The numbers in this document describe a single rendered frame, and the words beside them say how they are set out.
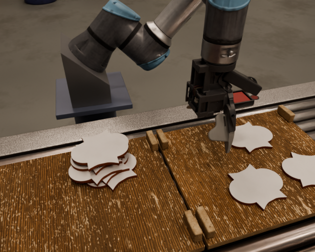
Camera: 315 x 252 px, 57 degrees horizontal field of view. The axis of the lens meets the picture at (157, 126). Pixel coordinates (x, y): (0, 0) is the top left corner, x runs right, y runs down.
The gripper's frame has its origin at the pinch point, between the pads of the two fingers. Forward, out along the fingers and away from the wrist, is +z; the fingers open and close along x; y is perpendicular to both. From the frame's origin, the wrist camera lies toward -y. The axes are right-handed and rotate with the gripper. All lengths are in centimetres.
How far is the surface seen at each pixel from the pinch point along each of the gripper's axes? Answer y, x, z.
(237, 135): -9.1, -2.9, 5.2
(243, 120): -15.2, -9.3, 5.9
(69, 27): 18, -394, 99
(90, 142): 29.6, -7.5, 1.6
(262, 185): -5.4, 14.5, 5.3
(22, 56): 79, -307, 101
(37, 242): 43.2, 12.4, 7.0
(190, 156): 6.0, -0.1, 6.3
